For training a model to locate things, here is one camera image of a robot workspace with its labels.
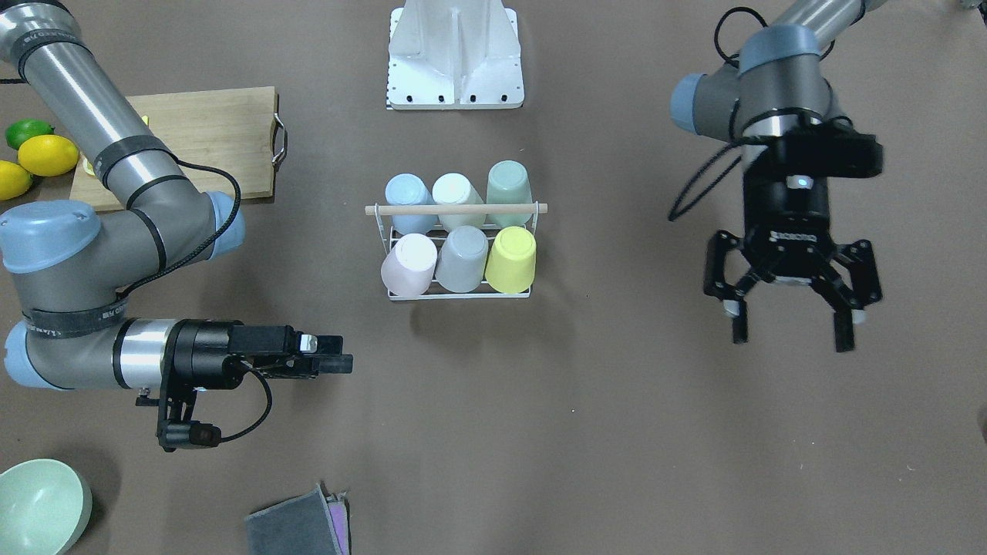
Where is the green plastic cup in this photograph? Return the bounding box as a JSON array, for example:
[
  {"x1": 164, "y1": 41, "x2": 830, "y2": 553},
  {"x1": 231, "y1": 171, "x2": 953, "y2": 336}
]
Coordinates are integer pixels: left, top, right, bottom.
[{"x1": 487, "y1": 160, "x2": 533, "y2": 227}]

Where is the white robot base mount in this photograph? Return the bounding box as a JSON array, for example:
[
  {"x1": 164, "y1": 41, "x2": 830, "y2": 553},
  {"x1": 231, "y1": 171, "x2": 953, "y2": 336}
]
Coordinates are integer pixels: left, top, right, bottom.
[{"x1": 386, "y1": 1, "x2": 525, "y2": 110}]

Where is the white plastic cup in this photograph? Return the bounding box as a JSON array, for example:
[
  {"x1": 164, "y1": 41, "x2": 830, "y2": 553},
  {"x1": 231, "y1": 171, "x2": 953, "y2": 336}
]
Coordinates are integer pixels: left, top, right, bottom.
[{"x1": 431, "y1": 173, "x2": 486, "y2": 232}]

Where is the grey folded cloth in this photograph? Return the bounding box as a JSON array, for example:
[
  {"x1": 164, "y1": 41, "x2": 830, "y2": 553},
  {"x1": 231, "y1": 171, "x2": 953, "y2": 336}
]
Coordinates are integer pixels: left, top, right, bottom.
[{"x1": 244, "y1": 486, "x2": 352, "y2": 554}]

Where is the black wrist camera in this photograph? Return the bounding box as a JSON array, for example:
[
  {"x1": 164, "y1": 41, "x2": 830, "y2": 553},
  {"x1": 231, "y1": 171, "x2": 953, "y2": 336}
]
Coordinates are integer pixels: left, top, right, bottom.
[{"x1": 158, "y1": 419, "x2": 222, "y2": 452}]

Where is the yellow plastic cup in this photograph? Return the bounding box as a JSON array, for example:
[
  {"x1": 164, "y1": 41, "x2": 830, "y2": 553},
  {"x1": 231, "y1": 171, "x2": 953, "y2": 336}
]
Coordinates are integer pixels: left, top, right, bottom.
[{"x1": 484, "y1": 226, "x2": 537, "y2": 294}]

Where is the green lime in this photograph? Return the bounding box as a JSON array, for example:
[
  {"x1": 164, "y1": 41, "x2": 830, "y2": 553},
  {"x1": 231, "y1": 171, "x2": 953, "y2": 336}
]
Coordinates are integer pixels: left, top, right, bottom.
[{"x1": 5, "y1": 118, "x2": 54, "y2": 150}]

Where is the pink plastic cup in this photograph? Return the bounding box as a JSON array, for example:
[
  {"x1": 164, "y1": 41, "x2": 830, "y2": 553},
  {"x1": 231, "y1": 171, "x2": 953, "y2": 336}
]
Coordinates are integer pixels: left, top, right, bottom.
[{"x1": 380, "y1": 234, "x2": 438, "y2": 298}]

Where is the wooden cutting board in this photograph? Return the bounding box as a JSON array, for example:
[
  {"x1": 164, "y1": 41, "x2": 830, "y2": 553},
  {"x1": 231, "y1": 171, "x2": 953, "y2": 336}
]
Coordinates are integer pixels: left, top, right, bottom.
[{"x1": 69, "y1": 86, "x2": 288, "y2": 214}]

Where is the white wire cup holder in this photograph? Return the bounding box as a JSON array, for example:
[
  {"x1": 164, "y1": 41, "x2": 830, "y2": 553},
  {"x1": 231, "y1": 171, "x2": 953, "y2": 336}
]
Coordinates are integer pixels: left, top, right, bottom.
[{"x1": 364, "y1": 201, "x2": 549, "y2": 302}]

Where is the blue plastic cup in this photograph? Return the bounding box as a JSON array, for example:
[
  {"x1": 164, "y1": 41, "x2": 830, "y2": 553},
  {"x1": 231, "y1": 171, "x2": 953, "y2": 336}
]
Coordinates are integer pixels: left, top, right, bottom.
[{"x1": 385, "y1": 173, "x2": 438, "y2": 235}]

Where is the grey plastic cup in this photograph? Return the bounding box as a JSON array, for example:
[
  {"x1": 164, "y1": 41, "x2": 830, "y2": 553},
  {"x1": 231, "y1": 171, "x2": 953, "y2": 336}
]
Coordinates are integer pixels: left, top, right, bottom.
[{"x1": 435, "y1": 226, "x2": 489, "y2": 294}]

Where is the whole yellow lemon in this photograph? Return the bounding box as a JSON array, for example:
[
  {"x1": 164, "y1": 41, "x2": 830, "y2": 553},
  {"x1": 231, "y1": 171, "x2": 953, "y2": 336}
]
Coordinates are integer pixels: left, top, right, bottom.
[
  {"x1": 18, "y1": 136, "x2": 80, "y2": 178},
  {"x1": 0, "y1": 160, "x2": 34, "y2": 201}
]

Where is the mint green bowl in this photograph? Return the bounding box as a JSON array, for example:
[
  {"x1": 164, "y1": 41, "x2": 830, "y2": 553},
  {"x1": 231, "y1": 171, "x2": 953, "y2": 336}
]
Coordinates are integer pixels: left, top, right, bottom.
[{"x1": 1, "y1": 458, "x2": 93, "y2": 554}]

